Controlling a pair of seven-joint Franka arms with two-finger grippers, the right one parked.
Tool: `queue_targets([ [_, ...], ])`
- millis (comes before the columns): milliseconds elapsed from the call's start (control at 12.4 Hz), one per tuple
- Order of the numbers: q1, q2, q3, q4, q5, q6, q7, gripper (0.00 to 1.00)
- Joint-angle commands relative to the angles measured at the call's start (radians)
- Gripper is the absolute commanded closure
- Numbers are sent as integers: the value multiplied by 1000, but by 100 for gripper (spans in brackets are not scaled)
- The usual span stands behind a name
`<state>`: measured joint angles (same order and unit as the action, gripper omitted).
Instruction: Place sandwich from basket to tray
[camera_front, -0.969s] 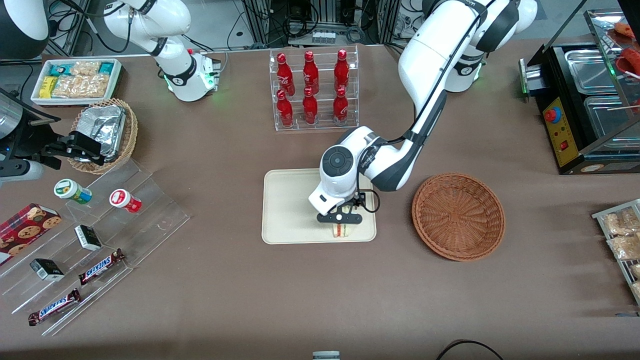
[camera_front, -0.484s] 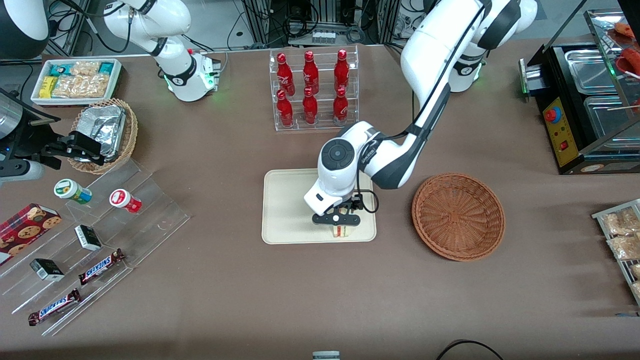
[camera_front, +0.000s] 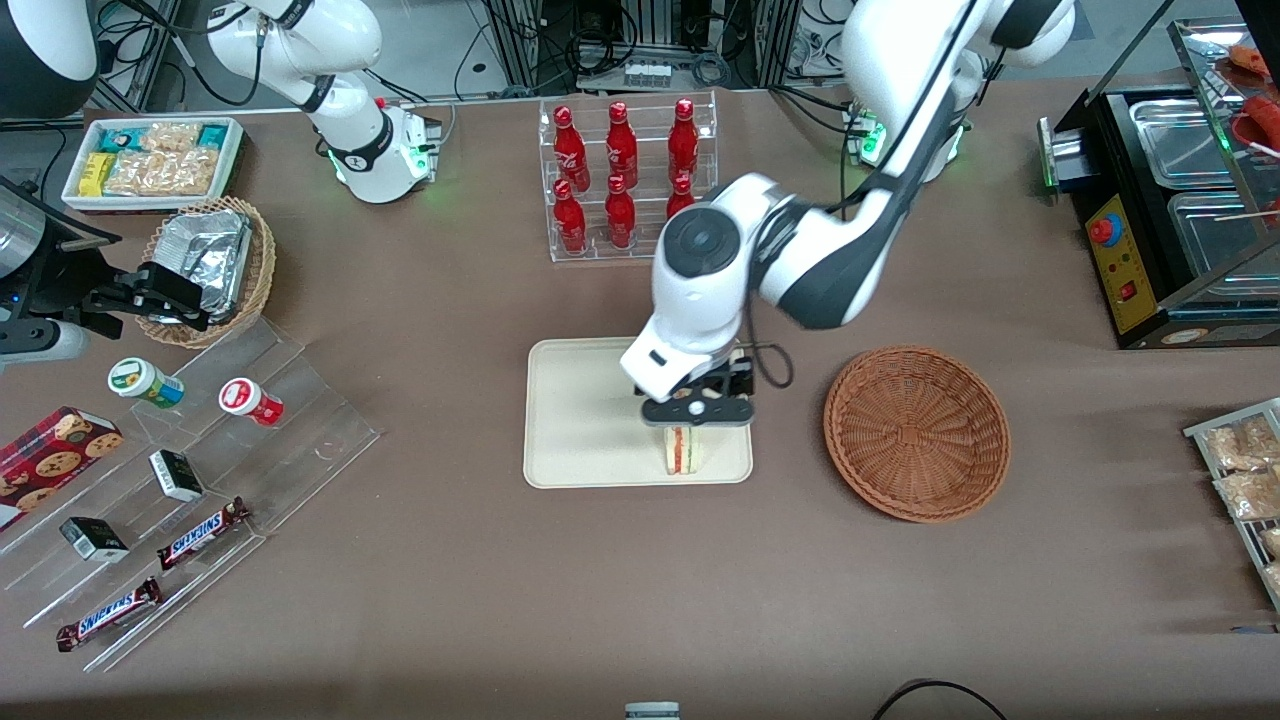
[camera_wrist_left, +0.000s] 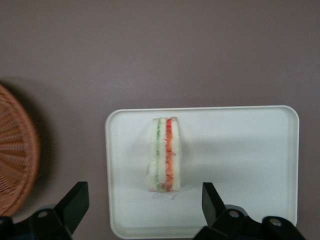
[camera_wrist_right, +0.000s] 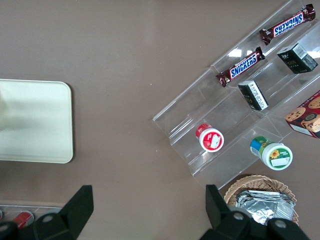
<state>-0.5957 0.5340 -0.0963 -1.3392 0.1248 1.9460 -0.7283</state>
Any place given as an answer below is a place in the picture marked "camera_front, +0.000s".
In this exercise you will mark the green label white cup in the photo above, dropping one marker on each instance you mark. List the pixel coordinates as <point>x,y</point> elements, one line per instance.
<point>140,380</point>

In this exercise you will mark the clear acrylic bottle rack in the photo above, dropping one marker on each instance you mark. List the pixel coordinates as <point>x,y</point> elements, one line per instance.
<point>600,250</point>

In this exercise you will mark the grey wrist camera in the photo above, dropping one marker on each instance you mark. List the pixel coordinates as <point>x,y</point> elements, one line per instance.
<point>715,413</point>
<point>45,342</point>

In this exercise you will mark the small grey device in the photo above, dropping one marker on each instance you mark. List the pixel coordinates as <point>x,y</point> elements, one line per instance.
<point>652,711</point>

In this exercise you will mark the teal snack packet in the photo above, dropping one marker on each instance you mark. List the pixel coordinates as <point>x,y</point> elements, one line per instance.
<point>122,138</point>
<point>213,135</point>

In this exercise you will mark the steel food pan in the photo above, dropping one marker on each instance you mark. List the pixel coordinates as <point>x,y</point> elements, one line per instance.
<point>1225,245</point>
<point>1180,140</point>

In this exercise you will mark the silver foil package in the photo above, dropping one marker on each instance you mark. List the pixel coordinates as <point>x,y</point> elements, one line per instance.
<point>205,250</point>

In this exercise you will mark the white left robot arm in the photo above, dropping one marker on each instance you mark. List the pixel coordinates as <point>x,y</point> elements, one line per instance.
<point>880,60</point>

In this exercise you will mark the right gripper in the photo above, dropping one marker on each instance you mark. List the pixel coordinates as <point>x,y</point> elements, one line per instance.
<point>70,280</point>

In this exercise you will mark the clear cracker snack bag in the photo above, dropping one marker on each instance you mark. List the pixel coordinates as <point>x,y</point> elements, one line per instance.
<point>190,172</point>
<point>135,175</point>
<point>1240,445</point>
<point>1272,542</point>
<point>1273,578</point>
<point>1250,493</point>
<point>172,136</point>

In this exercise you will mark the white power strip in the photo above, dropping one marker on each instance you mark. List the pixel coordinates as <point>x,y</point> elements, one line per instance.
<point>648,73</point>

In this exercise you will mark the triangle sandwich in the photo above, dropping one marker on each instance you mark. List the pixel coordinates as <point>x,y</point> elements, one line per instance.
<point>682,452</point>

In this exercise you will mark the aluminium frame post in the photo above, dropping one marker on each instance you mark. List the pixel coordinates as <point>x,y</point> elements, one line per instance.
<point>775,40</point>
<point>510,40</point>

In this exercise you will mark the small black box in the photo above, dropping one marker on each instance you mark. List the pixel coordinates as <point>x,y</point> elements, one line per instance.
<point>95,540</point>
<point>176,476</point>

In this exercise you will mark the red cola bottle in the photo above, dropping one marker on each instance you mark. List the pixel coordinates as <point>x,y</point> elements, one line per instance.
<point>621,145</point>
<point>681,198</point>
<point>570,220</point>
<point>570,150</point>
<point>683,140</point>
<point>620,215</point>

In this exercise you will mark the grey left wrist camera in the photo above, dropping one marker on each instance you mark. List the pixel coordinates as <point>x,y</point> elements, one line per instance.
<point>715,413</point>

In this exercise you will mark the white rectangular snack bin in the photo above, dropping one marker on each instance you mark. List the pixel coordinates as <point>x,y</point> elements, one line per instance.
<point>232,160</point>

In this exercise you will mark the clear acrylic step stand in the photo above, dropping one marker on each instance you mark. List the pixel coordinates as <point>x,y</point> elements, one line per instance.
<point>300,430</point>

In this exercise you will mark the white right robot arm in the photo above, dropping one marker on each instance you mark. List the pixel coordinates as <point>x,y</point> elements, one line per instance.
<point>350,40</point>

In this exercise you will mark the black food warmer appliance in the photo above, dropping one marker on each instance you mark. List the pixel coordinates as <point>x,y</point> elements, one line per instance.
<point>1110,150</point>

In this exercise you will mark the cream plastic tray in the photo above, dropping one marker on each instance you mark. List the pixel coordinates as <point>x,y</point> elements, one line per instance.
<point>590,420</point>

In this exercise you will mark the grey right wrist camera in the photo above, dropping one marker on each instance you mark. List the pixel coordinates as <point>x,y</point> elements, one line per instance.
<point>45,342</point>

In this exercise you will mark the snickers chocolate bar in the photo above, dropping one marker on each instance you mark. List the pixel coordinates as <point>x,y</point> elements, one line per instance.
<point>200,535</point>
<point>108,615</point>

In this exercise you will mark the red label white cup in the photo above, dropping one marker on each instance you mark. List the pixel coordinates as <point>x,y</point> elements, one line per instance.
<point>245,398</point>

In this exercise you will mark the yellow snack packet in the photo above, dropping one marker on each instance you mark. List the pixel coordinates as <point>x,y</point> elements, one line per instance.
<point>95,173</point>

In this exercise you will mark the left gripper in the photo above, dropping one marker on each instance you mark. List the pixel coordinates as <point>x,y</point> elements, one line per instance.
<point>737,377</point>

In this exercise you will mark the brown wicker basket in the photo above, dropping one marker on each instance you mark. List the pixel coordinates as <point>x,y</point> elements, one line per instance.
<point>915,435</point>

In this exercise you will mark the light tan wicker basket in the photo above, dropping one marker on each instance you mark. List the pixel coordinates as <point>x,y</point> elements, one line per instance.
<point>258,270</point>

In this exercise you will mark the grey base connector box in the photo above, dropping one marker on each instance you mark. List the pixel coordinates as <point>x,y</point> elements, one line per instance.
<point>862,135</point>
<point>425,130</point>

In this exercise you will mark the red cookie box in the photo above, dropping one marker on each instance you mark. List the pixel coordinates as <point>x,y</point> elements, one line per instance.
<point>50,465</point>

